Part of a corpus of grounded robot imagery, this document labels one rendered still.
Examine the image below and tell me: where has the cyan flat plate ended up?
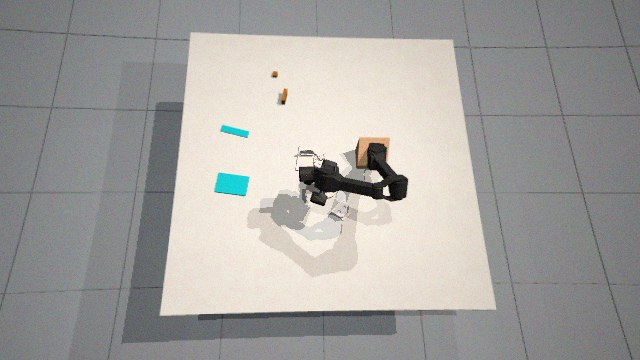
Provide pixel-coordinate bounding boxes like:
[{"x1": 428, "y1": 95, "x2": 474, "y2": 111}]
[{"x1": 214, "y1": 173, "x2": 249, "y2": 196}]

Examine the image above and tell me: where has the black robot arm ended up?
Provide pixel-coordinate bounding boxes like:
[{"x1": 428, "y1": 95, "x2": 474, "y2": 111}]
[{"x1": 299, "y1": 143, "x2": 408, "y2": 202}]

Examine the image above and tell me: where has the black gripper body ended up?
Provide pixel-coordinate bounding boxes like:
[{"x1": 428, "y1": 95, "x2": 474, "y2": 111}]
[{"x1": 310, "y1": 159, "x2": 338, "y2": 206}]

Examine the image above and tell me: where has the cyan flat bar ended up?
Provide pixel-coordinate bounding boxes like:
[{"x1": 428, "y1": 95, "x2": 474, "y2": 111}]
[{"x1": 220, "y1": 125, "x2": 249, "y2": 138}]

